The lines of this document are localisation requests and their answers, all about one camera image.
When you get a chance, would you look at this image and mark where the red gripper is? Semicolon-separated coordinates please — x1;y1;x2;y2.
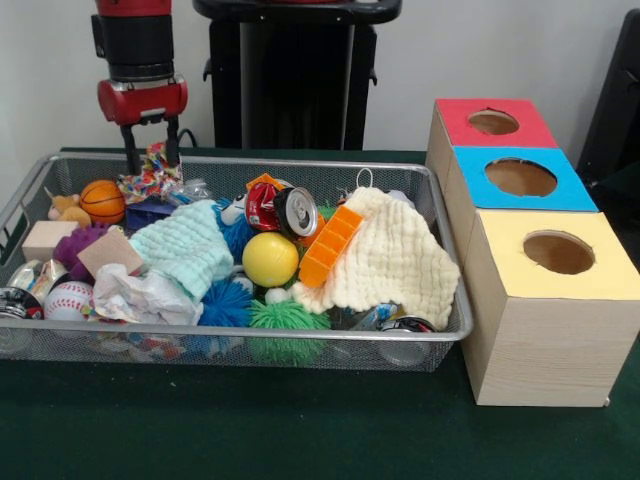
96;74;190;176

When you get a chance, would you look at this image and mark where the orange basketball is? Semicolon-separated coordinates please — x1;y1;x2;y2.
79;179;126;225

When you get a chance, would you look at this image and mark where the dark green tablecloth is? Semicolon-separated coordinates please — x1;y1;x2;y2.
0;146;640;480

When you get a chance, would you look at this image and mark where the cream knitted cloth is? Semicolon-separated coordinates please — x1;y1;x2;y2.
290;187;462;332

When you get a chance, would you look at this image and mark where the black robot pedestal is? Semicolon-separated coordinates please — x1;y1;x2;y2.
192;0;404;151

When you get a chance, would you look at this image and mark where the yellow ball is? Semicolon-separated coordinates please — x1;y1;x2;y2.
241;231;300;289

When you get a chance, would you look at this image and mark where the blue spiky ball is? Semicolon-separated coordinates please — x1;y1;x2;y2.
198;279;255;329

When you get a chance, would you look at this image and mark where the white baseball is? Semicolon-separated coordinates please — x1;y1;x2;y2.
43;280;95;322

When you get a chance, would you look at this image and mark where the white crumpled paper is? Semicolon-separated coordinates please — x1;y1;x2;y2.
91;263;205;326

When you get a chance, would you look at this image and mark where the wooden box with three holes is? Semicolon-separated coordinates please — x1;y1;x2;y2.
425;97;640;409

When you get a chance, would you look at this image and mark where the shallow mesh bin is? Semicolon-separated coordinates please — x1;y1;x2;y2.
0;152;475;374

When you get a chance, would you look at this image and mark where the multicoloured patterned cloth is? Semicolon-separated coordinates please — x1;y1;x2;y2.
118;141;185;205

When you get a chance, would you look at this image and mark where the green covered side table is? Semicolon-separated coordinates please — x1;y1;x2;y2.
589;162;640;214

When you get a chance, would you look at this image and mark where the orange plastic brick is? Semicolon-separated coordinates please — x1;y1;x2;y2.
298;205;365;289

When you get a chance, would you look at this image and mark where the green spiky ball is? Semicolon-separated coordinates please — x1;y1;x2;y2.
245;298;333;367

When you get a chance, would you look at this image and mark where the black chair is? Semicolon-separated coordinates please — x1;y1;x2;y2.
574;7;640;189

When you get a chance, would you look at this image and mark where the mint knitted cloth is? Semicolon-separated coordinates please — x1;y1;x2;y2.
128;199;235;304

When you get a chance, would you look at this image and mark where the black cable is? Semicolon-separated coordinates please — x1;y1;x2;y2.
178;127;212;149

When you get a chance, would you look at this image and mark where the black drinks can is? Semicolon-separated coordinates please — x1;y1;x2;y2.
272;186;320;241

